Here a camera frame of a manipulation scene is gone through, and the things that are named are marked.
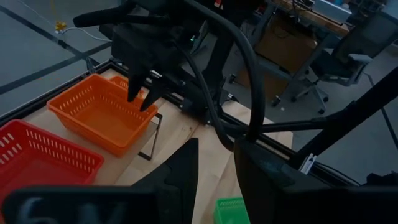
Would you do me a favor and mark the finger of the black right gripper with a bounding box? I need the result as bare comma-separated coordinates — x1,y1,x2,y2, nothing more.
126,67,150,103
139,77,170,113

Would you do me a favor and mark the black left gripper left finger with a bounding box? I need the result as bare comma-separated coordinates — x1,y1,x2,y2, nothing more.
132,138,200,224

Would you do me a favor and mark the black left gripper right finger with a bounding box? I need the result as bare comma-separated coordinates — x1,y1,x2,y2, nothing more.
233,138,332,224

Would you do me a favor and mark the orange plastic basket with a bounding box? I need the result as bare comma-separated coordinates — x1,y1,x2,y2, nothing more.
46,73,159,157
109,75,147,99

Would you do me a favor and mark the green plastic basket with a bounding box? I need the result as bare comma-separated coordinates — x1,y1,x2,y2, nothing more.
213,197,251,224

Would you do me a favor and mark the red plastic basket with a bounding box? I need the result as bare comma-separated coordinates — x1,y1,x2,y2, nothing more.
0,119,105,206

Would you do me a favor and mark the brown cardboard box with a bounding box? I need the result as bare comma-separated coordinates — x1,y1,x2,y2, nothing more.
253,14,320,74

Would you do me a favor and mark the grey office chair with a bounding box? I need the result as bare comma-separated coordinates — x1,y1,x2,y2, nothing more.
290,11,398,114

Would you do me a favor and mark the wooden office desk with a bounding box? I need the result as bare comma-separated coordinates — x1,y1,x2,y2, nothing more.
273,0,352,37

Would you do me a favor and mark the white floor cable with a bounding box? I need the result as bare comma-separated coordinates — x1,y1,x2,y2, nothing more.
60,26,113,43

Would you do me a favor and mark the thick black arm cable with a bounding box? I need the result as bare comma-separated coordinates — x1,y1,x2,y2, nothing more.
174,0,267,153

